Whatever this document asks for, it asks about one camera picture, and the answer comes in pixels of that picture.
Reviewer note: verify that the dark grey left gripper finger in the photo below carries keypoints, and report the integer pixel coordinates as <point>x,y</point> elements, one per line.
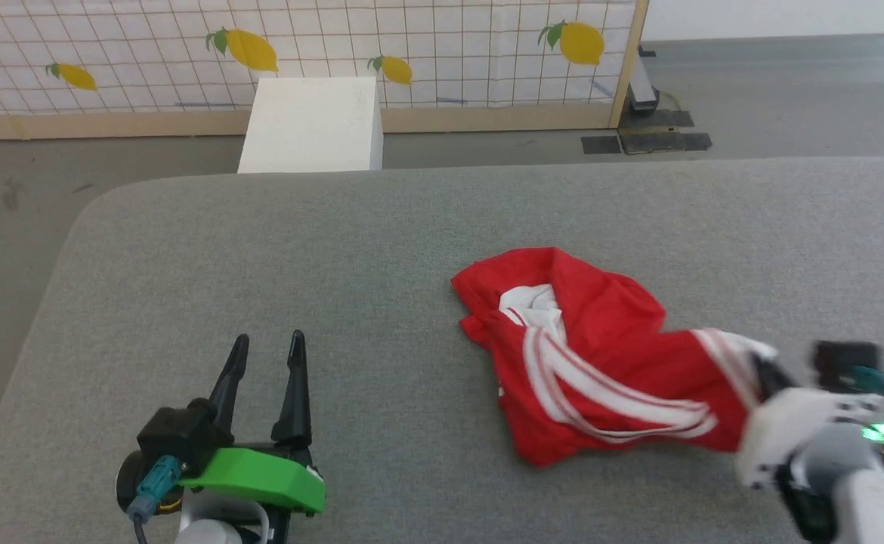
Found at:
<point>230,381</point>
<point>295,400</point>

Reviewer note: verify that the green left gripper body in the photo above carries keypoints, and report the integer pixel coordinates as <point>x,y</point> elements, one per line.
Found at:
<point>261,474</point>

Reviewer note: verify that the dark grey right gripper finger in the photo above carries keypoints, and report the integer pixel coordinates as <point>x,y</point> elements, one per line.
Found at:
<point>771,376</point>

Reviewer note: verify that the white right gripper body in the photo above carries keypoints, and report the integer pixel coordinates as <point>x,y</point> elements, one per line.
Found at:
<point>805,427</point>

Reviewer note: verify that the red white-striped sports garment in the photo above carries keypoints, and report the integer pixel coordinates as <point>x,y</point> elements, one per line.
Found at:
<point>608,355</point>

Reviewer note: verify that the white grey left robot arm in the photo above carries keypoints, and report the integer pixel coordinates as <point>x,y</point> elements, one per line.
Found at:
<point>211,529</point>

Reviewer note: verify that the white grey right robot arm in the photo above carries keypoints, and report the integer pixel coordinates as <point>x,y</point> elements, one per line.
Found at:
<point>865,491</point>

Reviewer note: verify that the long black floor mat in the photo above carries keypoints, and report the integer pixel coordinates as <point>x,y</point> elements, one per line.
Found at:
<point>669,142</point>

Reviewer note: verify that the white box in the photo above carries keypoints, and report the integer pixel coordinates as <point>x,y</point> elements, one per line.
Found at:
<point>310,125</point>

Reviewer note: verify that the small black floor mat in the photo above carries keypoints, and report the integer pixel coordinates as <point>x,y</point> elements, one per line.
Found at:
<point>601,144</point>

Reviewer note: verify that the metal partition support foot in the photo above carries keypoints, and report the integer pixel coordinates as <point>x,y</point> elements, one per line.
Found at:
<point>642,83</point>

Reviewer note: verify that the lemon print grid partition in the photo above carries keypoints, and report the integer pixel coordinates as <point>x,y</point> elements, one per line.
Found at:
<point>412,38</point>

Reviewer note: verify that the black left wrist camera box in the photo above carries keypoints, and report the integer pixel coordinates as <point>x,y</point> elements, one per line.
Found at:
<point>181,434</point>

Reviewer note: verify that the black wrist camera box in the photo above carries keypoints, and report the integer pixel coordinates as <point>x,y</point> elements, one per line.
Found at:
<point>844,363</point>
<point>181,434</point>

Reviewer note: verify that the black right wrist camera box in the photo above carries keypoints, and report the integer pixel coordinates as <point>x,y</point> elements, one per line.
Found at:
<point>844,363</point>

